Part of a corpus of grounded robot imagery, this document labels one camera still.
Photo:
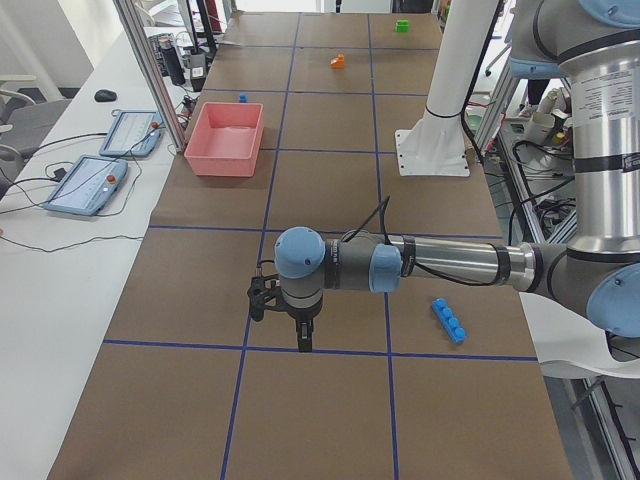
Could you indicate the green block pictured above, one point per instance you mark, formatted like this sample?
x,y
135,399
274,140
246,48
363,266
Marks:
x,y
402,26

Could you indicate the near teach pendant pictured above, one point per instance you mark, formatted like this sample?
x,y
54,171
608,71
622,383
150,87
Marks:
x,y
87,186

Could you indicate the orange block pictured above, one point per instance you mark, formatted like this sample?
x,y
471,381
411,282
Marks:
x,y
338,62

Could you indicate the far teach pendant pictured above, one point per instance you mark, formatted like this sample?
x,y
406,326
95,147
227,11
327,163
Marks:
x,y
133,133

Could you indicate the aluminium frame post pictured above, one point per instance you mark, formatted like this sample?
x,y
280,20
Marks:
x,y
134,30

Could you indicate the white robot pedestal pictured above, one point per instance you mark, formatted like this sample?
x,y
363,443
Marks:
x,y
435,145

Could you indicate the teach pendant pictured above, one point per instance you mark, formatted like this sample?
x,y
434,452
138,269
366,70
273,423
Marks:
x,y
133,133
87,186

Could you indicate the black bottle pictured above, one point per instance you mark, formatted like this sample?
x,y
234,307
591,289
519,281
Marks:
x,y
171,60

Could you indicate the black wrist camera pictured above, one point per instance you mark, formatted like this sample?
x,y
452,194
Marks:
x,y
264,295

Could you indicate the long blue block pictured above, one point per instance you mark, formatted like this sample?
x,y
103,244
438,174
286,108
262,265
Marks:
x,y
450,323

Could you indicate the pink plastic box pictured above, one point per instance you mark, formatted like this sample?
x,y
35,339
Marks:
x,y
226,139

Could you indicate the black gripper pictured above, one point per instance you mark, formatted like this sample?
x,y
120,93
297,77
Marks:
x,y
301,315

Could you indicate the black computer mouse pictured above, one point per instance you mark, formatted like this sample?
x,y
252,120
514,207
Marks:
x,y
105,96

